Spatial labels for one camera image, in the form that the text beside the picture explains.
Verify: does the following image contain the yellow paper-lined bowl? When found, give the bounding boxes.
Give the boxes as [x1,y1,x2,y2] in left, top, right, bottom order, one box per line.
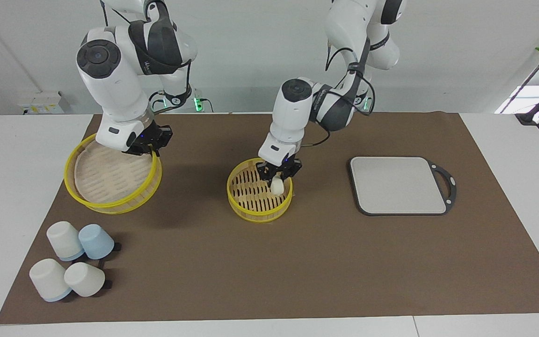
[64,133,163,215]

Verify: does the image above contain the yellow steamer basket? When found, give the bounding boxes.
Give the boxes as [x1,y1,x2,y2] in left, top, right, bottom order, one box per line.
[226,158,293,223]

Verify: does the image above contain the brown table mat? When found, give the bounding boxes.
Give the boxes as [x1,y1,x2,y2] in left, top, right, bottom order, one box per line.
[0,111,539,325]

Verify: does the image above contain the light blue plastic cup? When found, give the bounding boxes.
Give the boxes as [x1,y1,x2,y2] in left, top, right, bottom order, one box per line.
[79,224,115,260]

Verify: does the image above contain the white plastic cup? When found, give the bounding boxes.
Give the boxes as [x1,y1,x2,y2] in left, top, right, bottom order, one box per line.
[46,221,85,261]
[64,262,105,297]
[29,258,72,302]

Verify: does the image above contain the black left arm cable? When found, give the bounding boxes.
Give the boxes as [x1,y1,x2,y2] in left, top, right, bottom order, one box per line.
[298,40,376,148]

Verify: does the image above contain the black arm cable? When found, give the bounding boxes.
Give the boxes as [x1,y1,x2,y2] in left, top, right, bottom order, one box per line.
[298,40,376,148]
[148,56,194,115]

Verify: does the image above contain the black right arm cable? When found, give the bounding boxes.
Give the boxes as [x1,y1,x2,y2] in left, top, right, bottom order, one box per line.
[148,56,194,115]

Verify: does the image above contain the white cutting board, grey frame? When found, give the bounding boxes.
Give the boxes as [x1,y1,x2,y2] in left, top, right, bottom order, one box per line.
[348,156,457,216]

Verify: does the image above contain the white wall power box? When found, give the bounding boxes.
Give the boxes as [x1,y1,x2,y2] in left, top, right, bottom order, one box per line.
[18,91,71,114]

